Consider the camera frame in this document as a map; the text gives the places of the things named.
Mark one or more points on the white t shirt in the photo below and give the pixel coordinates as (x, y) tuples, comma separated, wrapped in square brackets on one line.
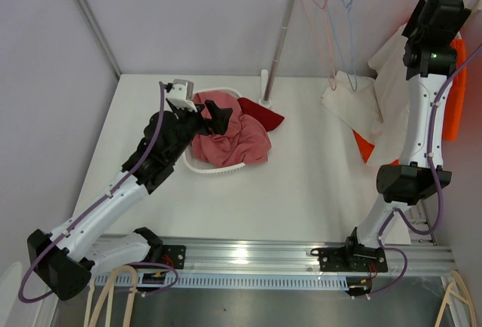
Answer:
[(355, 109)]

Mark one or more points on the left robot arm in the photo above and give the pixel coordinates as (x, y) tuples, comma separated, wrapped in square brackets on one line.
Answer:
[(66, 260)]

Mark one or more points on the left beige hangers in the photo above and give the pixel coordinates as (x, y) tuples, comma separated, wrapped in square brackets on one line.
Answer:
[(107, 297)]

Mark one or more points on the pink wire hanger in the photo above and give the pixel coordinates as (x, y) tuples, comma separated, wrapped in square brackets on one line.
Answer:
[(316, 13)]

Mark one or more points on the pink t shirt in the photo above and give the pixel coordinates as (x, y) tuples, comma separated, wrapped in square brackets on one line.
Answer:
[(246, 141)]

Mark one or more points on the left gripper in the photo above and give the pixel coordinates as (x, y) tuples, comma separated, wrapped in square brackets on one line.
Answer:
[(218, 124)]

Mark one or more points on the dark red t shirt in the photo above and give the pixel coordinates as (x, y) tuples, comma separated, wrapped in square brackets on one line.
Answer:
[(266, 117)]

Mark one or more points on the blue wire hanger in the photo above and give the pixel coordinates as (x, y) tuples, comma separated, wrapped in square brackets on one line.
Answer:
[(347, 66)]

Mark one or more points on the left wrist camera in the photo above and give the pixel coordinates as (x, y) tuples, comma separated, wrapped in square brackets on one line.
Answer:
[(181, 91)]

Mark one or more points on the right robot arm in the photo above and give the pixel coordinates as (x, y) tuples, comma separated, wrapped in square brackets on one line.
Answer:
[(432, 64)]

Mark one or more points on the white perforated plastic basket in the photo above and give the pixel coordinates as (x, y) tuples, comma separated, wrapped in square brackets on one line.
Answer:
[(207, 169)]

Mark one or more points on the right beige hanger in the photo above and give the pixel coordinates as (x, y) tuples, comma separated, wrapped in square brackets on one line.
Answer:
[(456, 303)]

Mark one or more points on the orange t shirt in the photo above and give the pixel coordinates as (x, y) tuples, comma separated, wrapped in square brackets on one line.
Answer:
[(455, 97)]

